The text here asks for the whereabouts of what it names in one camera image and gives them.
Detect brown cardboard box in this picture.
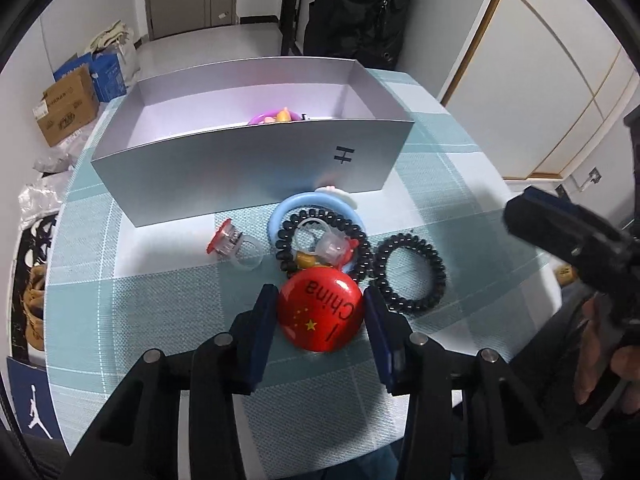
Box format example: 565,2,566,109
32,64,99,148

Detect black white slippers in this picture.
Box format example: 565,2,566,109
21,214,58,269

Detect white wardrobe sliding doors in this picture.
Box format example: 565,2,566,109
447,0,639,180

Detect brown suede shoes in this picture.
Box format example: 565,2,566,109
22,264,47,351

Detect black tripod stand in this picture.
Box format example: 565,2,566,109
279,0,302,56

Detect black spiral hair tie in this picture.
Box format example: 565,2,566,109
372,231,448,316
274,204,376,283

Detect person's right hand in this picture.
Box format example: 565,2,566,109
574,294,639,414

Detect white tote bag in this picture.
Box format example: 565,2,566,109
85,21,140,86

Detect blue Jordan shoe box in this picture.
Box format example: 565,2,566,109
6,358,62,440

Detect wall power socket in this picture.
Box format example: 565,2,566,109
577,167,602,192

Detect blue cardboard box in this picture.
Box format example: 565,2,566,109
53,53,127,103

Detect blue plastic bracelet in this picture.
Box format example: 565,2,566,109
267,186,367,271

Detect grey plastic parcel bag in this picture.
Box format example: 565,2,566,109
34,129,91,174

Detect red China flag badge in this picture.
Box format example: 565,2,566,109
277,266,364,353

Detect pink pig yellow toy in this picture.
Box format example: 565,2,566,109
262,107,293,124

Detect purple bracelet in box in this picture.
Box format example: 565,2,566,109
246,108,304,127

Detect teal plaid tablecloth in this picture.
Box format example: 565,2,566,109
44,70,561,479

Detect grey open cardboard box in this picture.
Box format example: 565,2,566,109
92,56,413,226

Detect black large backpack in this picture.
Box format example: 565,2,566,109
303,0,411,70

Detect silver plastic parcel bag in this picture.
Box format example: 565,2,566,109
18,170,73,231

